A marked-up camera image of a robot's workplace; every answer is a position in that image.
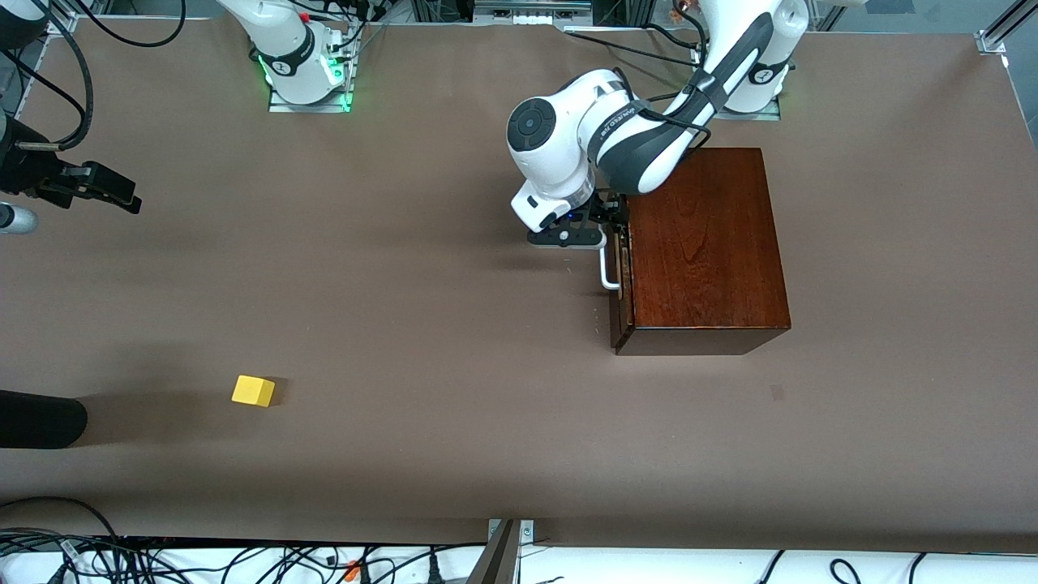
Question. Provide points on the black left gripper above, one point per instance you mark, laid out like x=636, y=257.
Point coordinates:
x=610, y=208

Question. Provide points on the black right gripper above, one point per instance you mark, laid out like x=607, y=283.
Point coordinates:
x=24, y=166

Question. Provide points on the yellow block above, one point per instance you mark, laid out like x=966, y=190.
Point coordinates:
x=253, y=392

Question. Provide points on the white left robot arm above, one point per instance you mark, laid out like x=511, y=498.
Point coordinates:
x=559, y=154

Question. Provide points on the dark brown wooden cabinet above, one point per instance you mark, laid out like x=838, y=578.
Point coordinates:
x=705, y=259

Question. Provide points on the white power strip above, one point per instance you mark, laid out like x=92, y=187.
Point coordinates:
x=531, y=18

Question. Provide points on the black rounded object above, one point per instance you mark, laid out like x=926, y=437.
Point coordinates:
x=40, y=418

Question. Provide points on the orange plug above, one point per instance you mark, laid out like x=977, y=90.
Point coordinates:
x=351, y=571

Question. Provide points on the aluminium frame profile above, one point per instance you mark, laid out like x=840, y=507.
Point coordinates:
x=63, y=26
x=993, y=42

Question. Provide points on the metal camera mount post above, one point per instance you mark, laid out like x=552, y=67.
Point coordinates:
x=499, y=560

